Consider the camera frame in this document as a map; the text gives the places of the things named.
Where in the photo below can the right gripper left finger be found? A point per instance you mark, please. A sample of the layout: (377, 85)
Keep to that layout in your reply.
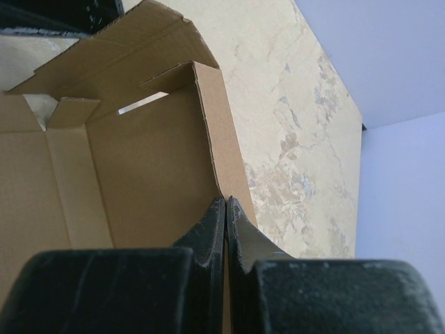
(178, 289)

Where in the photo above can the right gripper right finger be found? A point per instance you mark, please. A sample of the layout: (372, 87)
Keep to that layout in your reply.
(273, 292)

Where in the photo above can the brown cardboard box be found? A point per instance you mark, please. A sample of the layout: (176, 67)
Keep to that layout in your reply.
(120, 142)

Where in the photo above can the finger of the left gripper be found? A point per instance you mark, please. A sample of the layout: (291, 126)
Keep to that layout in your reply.
(58, 18)

